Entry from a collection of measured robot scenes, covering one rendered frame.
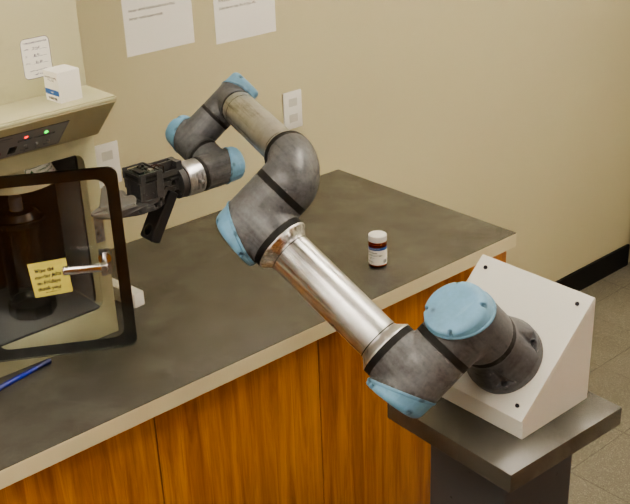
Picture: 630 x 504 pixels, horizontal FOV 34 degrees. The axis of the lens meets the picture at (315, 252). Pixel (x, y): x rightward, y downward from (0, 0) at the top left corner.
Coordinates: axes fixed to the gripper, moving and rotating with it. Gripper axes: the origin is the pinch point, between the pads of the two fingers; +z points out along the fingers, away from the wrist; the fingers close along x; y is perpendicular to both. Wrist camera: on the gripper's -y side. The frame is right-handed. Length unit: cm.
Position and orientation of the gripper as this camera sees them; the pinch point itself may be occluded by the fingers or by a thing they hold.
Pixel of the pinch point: (98, 216)
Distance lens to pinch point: 213.0
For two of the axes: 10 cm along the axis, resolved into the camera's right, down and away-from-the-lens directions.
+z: -7.5, 3.0, -5.9
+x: 6.6, 2.9, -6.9
